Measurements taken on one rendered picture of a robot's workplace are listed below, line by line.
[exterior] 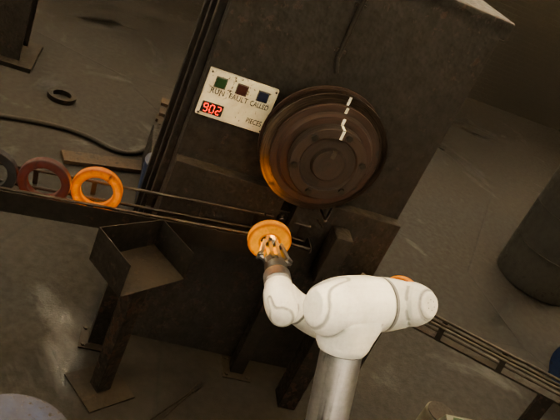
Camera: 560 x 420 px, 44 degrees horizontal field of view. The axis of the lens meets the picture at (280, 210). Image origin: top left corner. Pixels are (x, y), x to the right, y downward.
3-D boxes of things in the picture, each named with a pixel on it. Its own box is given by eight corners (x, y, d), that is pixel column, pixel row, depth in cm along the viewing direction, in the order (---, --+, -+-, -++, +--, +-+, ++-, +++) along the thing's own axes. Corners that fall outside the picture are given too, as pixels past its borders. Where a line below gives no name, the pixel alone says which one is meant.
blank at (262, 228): (252, 216, 237) (252, 221, 234) (295, 222, 240) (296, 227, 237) (242, 251, 245) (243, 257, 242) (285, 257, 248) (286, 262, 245)
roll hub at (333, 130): (275, 180, 247) (305, 112, 234) (344, 201, 255) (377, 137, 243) (277, 188, 243) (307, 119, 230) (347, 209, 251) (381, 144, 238)
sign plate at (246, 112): (194, 110, 250) (211, 66, 242) (261, 132, 257) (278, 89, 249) (194, 112, 248) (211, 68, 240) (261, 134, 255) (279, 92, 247)
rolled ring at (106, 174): (67, 169, 243) (69, 164, 246) (72, 213, 252) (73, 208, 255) (121, 170, 245) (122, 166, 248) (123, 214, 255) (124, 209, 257)
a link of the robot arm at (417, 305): (397, 277, 178) (355, 277, 170) (448, 277, 162) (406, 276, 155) (397, 327, 176) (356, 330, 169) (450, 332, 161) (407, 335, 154)
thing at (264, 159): (239, 181, 257) (287, 68, 236) (351, 213, 271) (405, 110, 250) (240, 189, 252) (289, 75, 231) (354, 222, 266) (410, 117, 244)
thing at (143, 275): (50, 377, 259) (98, 227, 227) (110, 361, 278) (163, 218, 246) (75, 417, 249) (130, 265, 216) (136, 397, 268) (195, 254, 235)
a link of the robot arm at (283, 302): (254, 288, 218) (285, 307, 224) (257, 322, 206) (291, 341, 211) (277, 267, 214) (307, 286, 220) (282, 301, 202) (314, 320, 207)
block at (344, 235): (308, 268, 287) (332, 222, 276) (325, 272, 290) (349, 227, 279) (312, 284, 278) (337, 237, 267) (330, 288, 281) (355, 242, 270)
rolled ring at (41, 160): (71, 163, 240) (72, 159, 243) (16, 157, 238) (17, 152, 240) (69, 208, 250) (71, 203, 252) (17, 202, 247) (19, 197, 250)
